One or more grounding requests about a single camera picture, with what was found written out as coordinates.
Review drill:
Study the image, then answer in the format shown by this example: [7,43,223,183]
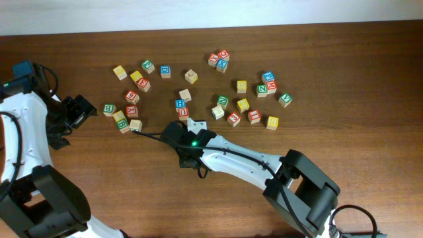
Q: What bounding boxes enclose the yellow s block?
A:
[266,116,279,130]
[237,81,247,94]

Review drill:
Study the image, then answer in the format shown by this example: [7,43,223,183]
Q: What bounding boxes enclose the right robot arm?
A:
[160,122,340,237]

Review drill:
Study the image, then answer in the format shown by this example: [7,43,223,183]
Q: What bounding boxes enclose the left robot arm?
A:
[1,61,126,238]

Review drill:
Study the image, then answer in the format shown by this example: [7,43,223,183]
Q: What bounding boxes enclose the red U block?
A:
[178,107,189,120]

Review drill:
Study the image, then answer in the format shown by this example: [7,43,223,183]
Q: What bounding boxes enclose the blue H block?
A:
[175,99,186,111]

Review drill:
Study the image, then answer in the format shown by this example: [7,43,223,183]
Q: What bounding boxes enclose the plain block blue side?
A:
[211,105,225,120]

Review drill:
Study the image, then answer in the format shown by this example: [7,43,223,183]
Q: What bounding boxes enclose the green B block left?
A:
[103,104,117,116]

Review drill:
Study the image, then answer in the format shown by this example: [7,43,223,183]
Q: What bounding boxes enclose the green b block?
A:
[116,119,130,134]
[103,104,117,116]

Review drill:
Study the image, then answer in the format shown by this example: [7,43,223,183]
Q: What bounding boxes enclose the red 3 block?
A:
[227,112,241,127]

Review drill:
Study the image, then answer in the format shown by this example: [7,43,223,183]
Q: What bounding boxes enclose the plain wooden block centre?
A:
[179,89,192,102]

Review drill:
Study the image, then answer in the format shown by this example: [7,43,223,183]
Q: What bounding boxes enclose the yellow 1 block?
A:
[112,110,126,122]

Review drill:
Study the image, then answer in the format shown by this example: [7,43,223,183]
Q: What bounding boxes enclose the green N block centre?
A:
[217,95,229,109]

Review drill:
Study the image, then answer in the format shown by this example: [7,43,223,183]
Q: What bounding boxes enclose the green n block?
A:
[256,85,268,98]
[217,95,229,109]

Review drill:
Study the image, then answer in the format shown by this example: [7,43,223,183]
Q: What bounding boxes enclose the plain 8 block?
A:
[130,119,143,132]

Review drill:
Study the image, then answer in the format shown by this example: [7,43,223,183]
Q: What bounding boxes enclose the green B block lower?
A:
[116,119,130,134]

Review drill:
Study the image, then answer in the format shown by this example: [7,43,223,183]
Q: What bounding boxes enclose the yellow block centre right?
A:
[237,99,250,113]

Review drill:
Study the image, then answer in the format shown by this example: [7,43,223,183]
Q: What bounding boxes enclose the red Y block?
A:
[126,105,139,118]

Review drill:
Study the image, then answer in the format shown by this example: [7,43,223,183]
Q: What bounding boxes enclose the red I block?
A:
[248,110,261,124]

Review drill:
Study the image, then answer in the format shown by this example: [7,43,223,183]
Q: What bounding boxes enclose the yellow side plain block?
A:
[184,69,198,84]

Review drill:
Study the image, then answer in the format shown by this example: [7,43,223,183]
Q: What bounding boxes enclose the red 6 block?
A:
[125,90,139,104]

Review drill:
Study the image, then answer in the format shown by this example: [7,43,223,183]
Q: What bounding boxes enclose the yellow block far left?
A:
[113,65,128,81]

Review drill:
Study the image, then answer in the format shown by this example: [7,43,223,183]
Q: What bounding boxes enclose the red E block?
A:
[136,78,151,92]

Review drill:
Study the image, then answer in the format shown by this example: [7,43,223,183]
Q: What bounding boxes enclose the blue D block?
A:
[160,65,171,78]

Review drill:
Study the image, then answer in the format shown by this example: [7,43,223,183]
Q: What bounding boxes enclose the yellow block by E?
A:
[130,71,143,83]

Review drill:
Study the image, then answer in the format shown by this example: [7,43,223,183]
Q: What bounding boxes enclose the blue X block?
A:
[216,59,228,73]

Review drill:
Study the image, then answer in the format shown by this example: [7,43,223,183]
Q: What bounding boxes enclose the red K block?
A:
[208,53,219,67]

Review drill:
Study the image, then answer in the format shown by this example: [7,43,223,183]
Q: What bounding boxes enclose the green N block right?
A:
[256,85,268,98]

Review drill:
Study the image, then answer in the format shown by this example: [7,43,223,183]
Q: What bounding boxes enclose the green P block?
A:
[141,59,155,74]

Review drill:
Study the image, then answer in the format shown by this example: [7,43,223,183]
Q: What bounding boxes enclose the red Q block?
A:
[217,50,230,61]

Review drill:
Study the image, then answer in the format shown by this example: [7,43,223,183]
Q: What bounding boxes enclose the red M block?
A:
[266,81,278,94]

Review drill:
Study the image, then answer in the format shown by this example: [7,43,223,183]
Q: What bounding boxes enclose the green V block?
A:
[278,93,293,108]

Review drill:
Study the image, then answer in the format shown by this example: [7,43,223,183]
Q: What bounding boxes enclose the blue P block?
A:
[262,71,275,83]

